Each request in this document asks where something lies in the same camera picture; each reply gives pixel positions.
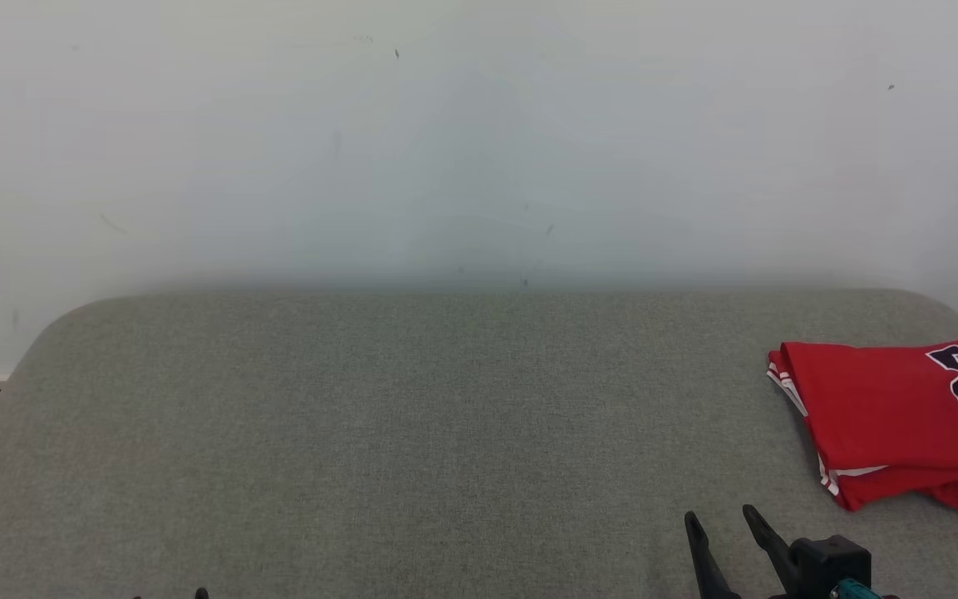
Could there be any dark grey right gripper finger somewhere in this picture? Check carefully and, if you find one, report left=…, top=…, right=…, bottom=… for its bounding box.
left=684, top=511, right=739, bottom=599
left=742, top=503, right=806, bottom=599

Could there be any red white basketball jersey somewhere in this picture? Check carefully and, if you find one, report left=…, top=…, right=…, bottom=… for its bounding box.
left=767, top=339, right=958, bottom=512

